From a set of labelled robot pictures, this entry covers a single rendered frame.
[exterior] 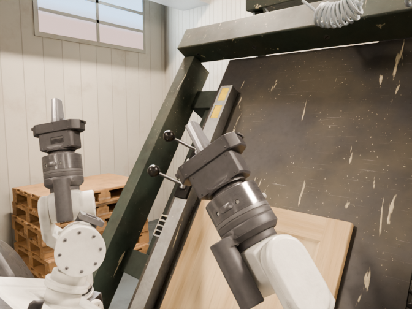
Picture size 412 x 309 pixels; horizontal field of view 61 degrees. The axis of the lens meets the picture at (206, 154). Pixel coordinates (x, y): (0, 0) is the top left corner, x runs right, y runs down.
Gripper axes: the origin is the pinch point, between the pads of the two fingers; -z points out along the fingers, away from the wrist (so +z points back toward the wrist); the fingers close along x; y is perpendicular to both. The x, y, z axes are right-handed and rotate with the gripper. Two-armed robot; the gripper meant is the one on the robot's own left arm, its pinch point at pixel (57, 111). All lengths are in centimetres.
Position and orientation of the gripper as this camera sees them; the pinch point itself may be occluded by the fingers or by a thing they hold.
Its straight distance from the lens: 92.6
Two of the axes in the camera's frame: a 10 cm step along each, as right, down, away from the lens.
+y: -1.5, -1.0, -9.8
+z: 1.5, 9.8, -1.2
